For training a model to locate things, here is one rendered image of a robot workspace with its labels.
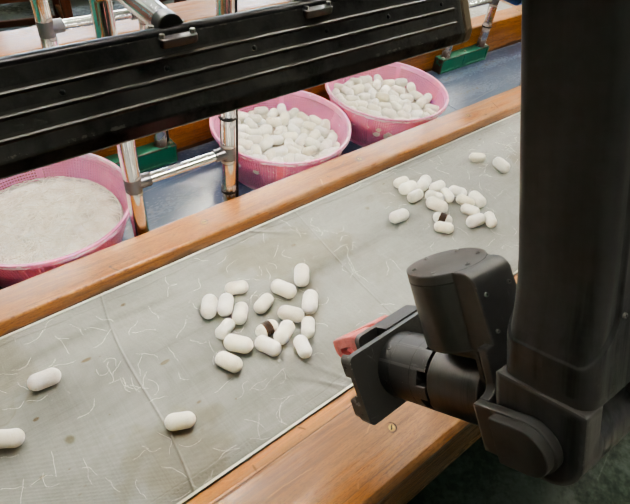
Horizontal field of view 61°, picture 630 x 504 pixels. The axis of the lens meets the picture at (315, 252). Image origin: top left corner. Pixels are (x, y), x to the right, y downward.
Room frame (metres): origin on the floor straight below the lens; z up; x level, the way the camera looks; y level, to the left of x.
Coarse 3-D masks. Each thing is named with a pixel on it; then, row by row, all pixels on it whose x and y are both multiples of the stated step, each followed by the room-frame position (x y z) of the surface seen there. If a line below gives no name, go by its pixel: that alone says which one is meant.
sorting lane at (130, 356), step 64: (512, 128) 1.02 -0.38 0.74; (384, 192) 0.74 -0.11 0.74; (512, 192) 0.79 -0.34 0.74; (192, 256) 0.53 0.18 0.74; (256, 256) 0.54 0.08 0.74; (320, 256) 0.56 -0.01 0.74; (384, 256) 0.58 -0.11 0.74; (512, 256) 0.62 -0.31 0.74; (64, 320) 0.39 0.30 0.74; (128, 320) 0.40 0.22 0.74; (192, 320) 0.41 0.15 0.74; (256, 320) 0.43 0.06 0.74; (320, 320) 0.44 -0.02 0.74; (0, 384) 0.29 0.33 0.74; (64, 384) 0.30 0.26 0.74; (128, 384) 0.31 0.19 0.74; (192, 384) 0.32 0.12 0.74; (256, 384) 0.33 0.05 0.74; (320, 384) 0.35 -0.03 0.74; (64, 448) 0.23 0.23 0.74; (128, 448) 0.24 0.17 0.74; (192, 448) 0.25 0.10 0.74; (256, 448) 0.26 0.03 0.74
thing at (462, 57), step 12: (480, 0) 1.45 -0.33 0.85; (492, 0) 1.48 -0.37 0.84; (492, 12) 1.49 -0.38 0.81; (480, 36) 1.50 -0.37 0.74; (444, 48) 1.39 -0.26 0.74; (468, 48) 1.47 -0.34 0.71; (480, 48) 1.48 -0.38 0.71; (444, 60) 1.37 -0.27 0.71; (456, 60) 1.42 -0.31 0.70; (468, 60) 1.46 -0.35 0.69; (480, 60) 1.49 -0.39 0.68; (444, 72) 1.38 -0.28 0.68
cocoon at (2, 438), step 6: (0, 432) 0.23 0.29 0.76; (6, 432) 0.23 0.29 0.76; (12, 432) 0.23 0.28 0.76; (18, 432) 0.23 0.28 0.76; (0, 438) 0.22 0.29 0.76; (6, 438) 0.22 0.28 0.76; (12, 438) 0.22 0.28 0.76; (18, 438) 0.23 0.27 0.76; (24, 438) 0.23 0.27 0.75; (0, 444) 0.22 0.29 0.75; (6, 444) 0.22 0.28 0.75; (12, 444) 0.22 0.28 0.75; (18, 444) 0.22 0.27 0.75
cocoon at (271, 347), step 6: (258, 336) 0.39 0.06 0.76; (264, 336) 0.39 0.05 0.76; (258, 342) 0.38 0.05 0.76; (264, 342) 0.38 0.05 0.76; (270, 342) 0.38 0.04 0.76; (276, 342) 0.38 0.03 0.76; (258, 348) 0.38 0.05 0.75; (264, 348) 0.38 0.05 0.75; (270, 348) 0.37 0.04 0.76; (276, 348) 0.38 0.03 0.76; (270, 354) 0.37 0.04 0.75; (276, 354) 0.37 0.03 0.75
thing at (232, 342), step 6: (228, 336) 0.38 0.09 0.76; (234, 336) 0.38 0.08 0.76; (240, 336) 0.38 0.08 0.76; (228, 342) 0.37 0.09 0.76; (234, 342) 0.38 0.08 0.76; (240, 342) 0.38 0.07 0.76; (246, 342) 0.38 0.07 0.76; (252, 342) 0.38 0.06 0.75; (228, 348) 0.37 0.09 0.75; (234, 348) 0.37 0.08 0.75; (240, 348) 0.37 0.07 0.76; (246, 348) 0.37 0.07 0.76
